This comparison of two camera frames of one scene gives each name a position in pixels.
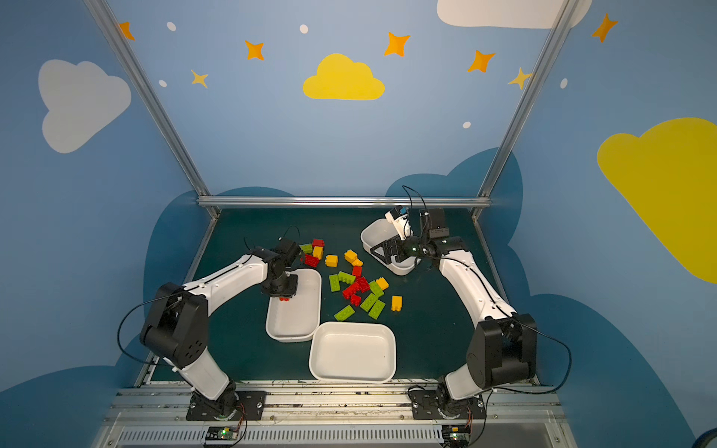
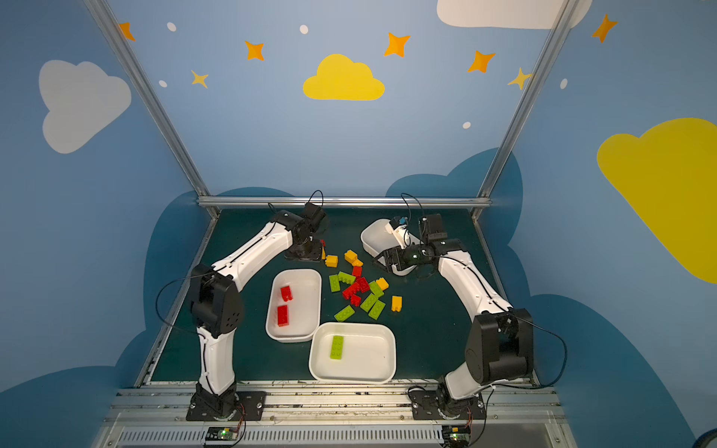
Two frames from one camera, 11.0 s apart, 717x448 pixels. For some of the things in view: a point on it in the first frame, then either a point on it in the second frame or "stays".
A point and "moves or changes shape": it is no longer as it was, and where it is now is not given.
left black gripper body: [283, 287] → [306, 249]
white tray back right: [377, 231] stays
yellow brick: [331, 260] stays
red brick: [311, 260] moves or changes shape
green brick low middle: [369, 302] stays
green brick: [345, 277] stays
